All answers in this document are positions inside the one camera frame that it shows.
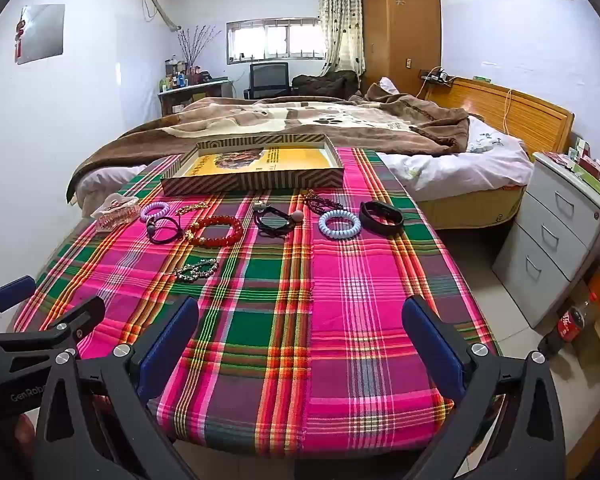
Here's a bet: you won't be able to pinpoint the white floral bed sheet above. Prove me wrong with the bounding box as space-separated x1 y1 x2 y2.
75 115 536 211

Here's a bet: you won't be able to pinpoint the red hanging ornament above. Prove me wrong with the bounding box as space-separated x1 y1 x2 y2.
14 15 29 63

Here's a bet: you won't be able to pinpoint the group of toiletry bottles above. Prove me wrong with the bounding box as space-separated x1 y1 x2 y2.
160 55 216 92

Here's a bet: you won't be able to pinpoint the striped tray with yellow print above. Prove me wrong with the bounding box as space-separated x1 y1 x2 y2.
160 133 344 197

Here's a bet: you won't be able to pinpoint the dark bead necklace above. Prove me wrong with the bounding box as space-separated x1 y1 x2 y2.
302 190 348 216

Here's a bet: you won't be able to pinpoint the wooden bed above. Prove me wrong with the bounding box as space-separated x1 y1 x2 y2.
420 76 576 231

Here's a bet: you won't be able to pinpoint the brown paw print blanket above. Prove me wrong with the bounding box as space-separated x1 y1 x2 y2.
66 82 473 206

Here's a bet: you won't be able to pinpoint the pink green plaid tablecloth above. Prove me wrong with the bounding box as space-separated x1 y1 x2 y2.
12 147 503 461

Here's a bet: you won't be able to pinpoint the thin black hair tie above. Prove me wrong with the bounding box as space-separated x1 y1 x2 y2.
146 217 185 245

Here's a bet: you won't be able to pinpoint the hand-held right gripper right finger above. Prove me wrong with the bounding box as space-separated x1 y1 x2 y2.
401 295 566 480

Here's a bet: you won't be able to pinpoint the black office chair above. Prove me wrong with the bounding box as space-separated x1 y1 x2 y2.
243 61 293 101

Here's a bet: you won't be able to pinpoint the wooden wardrobe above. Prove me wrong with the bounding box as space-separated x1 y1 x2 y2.
359 0 442 93

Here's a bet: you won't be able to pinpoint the dried branches in vase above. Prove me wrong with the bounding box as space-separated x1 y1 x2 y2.
177 25 222 68

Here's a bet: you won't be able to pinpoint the green box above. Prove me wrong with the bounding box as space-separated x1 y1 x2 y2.
572 164 600 202

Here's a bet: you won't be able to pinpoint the air conditioner pipe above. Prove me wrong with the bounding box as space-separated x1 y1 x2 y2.
142 0 182 32

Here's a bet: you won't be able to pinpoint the black fitness band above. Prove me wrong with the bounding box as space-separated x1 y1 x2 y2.
359 201 406 235

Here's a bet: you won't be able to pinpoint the person's left hand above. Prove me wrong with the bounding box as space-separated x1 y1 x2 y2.
11 412 37 463

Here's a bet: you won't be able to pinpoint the cola bottle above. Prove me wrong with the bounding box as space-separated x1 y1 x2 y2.
555 292 600 343

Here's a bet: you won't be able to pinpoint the black hair tie with charms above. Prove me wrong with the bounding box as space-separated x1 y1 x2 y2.
252 200 304 237

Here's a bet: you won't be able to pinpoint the wooden desk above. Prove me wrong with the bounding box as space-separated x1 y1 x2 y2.
157 77 233 116

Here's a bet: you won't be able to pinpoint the silver wall poster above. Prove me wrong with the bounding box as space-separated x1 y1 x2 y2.
15 4 66 65

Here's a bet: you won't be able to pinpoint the red white box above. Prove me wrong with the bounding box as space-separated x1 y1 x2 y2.
569 137 600 171

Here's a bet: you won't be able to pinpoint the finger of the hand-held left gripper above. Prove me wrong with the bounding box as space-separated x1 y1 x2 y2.
0 296 106 361
0 275 37 333

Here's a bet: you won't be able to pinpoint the grey drawer cabinet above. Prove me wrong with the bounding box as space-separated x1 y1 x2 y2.
492 152 600 331

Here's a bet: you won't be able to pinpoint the window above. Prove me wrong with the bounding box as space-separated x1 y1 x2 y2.
226 18 326 65

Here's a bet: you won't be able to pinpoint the clear hair claw clip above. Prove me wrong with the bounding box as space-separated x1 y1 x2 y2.
95 193 140 233

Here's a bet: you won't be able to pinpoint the crystal bead hair clip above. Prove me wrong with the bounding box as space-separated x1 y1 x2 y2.
170 257 220 281

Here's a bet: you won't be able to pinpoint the yellow cable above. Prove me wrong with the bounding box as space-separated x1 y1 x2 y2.
500 87 516 136

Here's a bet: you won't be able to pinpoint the dark brown cloth heap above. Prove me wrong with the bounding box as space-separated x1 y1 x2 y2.
292 71 361 101

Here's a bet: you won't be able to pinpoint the purple spiral hair tie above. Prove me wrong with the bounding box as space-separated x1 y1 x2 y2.
140 201 179 222

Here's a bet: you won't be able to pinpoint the red bead bracelet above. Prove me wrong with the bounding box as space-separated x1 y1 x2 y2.
184 215 244 248

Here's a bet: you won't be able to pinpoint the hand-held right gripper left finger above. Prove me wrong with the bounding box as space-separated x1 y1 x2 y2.
35 296 201 480

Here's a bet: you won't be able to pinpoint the blue spiral hair tie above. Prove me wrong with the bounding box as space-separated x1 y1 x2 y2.
318 210 362 239

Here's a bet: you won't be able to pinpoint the dotted curtain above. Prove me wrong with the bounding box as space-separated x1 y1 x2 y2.
318 0 366 76

